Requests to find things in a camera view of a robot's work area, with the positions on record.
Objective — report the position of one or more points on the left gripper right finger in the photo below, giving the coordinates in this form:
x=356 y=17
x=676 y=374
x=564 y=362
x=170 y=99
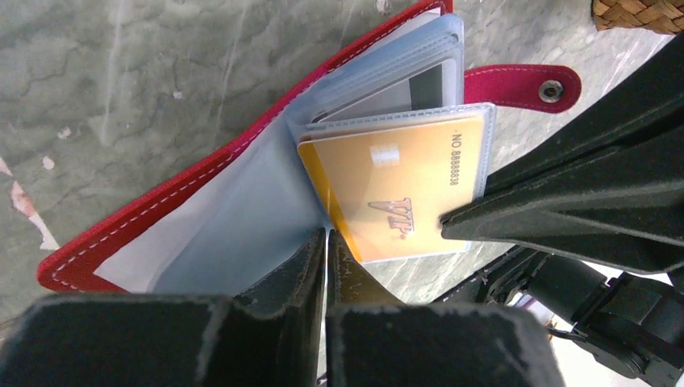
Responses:
x=374 y=339

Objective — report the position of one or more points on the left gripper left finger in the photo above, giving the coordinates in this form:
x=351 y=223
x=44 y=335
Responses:
x=267 y=335

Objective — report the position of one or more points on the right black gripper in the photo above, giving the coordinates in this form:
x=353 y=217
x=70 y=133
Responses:
x=606 y=188

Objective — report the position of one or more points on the gold VIP card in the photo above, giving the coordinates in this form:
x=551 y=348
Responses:
x=384 y=191

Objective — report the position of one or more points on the red leather card holder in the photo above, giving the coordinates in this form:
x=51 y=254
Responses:
x=235 y=216

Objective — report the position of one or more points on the brown wicker divided basket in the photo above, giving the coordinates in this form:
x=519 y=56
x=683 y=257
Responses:
x=661 y=16

